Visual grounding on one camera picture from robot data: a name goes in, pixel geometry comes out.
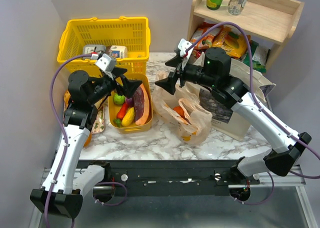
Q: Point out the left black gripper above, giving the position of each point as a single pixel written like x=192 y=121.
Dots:
x=116 y=79

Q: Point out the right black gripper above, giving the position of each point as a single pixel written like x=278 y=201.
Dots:
x=178 y=72

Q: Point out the purple toy eggplant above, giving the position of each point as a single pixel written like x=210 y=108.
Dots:
x=129 y=102

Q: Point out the orange toy pumpkin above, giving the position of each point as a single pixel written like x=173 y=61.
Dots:
x=179 y=110

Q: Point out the banana print plastic bag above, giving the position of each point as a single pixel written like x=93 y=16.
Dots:
x=196 y=126

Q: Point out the beige canvas tote bag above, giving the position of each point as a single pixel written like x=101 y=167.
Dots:
x=236 y=121

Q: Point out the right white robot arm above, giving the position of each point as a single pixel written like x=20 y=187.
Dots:
x=287 y=145

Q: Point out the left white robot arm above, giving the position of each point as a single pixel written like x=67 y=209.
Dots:
x=61 y=193

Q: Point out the yellow food tray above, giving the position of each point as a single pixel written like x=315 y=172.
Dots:
x=113 y=109

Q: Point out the green toy fruit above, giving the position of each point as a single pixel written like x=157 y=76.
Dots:
x=119 y=99

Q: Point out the brown milk carton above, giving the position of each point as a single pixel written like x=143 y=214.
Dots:
x=117 y=51

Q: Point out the red toy pepper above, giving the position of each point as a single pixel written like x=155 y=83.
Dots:
x=122 y=112

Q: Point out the yellow plastic shopping basket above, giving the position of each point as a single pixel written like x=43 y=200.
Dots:
x=131 y=32

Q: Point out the orange snack bag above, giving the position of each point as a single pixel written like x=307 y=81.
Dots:
x=207 y=41

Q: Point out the grey wrapped package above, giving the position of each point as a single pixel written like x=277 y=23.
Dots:
x=94 y=48

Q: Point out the toy bread loaf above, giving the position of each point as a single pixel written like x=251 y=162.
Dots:
x=67 y=99

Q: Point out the braided orange toy bread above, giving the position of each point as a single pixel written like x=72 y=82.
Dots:
x=88 y=140

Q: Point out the yellow chips bag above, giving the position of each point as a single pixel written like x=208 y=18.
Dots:
x=232 y=42

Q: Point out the green snack bag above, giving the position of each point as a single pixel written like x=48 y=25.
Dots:
x=260 y=55

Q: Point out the wooden shelf unit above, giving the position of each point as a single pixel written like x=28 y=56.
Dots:
x=271 y=20

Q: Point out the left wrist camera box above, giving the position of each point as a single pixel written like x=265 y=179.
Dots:
x=106 y=64

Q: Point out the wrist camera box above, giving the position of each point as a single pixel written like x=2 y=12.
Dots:
x=106 y=64
x=184 y=50

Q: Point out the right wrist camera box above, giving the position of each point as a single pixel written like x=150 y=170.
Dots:
x=184 y=50

